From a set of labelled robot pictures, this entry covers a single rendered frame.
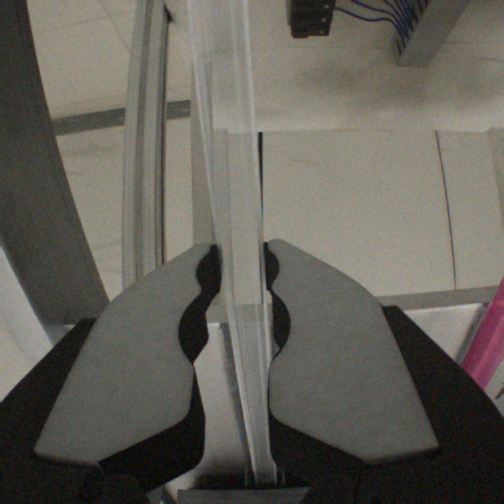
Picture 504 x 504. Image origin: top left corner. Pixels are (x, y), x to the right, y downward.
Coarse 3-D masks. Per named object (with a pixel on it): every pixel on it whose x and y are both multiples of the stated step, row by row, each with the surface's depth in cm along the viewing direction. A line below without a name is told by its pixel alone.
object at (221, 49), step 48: (192, 0) 8; (240, 0) 8; (192, 48) 9; (240, 48) 9; (240, 96) 9; (240, 144) 10; (240, 192) 11; (240, 240) 12; (240, 288) 13; (240, 336) 15; (240, 384) 17
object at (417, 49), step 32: (288, 0) 41; (320, 0) 38; (352, 0) 41; (384, 0) 40; (416, 0) 41; (448, 0) 37; (320, 32) 43; (416, 32) 44; (448, 32) 43; (416, 64) 52
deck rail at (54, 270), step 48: (0, 0) 10; (0, 48) 11; (0, 96) 12; (0, 144) 12; (48, 144) 15; (0, 192) 12; (48, 192) 15; (0, 240) 12; (48, 240) 15; (0, 288) 13; (48, 288) 15; (96, 288) 20; (48, 336) 15
